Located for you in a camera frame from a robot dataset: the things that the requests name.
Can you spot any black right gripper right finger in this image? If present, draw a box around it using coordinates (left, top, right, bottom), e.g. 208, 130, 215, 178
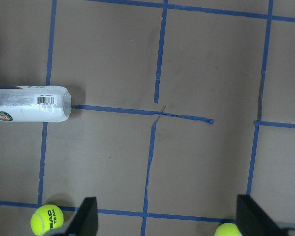
236, 195, 295, 236

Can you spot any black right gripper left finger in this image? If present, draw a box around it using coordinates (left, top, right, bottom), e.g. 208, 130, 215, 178
44, 197, 98, 236

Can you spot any white tennis ball tube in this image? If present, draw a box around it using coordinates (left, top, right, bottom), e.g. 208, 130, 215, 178
0, 86, 71, 122

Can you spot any near yellow tennis ball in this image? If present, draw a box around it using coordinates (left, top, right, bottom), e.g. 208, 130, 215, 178
214, 223, 242, 236

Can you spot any yellow tennis ball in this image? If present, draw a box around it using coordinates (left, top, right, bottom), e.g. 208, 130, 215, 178
214, 223, 242, 236
30, 205, 64, 236

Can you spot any middle yellow tennis ball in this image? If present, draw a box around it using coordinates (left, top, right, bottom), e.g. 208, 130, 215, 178
30, 205, 64, 236

